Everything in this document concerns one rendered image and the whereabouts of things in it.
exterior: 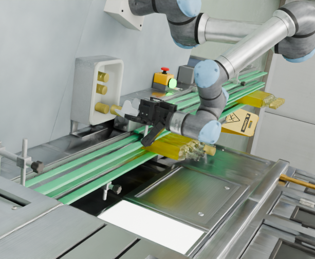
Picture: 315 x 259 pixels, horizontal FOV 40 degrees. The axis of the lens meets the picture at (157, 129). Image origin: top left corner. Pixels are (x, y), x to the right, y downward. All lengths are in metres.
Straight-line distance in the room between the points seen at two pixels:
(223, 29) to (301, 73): 5.93
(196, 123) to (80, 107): 0.42
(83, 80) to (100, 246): 0.91
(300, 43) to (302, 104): 6.05
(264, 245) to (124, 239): 0.93
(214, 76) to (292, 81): 6.28
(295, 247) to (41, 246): 1.11
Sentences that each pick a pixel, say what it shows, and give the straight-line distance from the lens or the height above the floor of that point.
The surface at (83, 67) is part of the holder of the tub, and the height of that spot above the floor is 0.79.
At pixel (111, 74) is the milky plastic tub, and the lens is 1.64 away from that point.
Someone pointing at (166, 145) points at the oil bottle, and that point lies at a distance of 1.72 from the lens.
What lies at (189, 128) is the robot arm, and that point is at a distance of 1.37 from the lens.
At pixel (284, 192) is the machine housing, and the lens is 2.00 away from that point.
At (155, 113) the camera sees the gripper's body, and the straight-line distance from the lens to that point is 1.44.
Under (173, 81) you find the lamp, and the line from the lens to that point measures 2.03.
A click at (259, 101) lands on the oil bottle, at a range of 2.85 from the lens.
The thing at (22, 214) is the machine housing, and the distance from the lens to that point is 0.75.
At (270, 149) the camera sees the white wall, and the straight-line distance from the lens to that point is 7.85.
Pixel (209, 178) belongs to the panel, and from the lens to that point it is 1.88.
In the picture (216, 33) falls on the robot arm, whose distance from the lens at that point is 1.63.
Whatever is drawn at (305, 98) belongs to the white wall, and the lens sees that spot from 7.55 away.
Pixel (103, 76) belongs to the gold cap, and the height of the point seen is 0.81.
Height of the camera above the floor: 1.65
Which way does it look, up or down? 24 degrees down
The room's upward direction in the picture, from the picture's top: 107 degrees clockwise
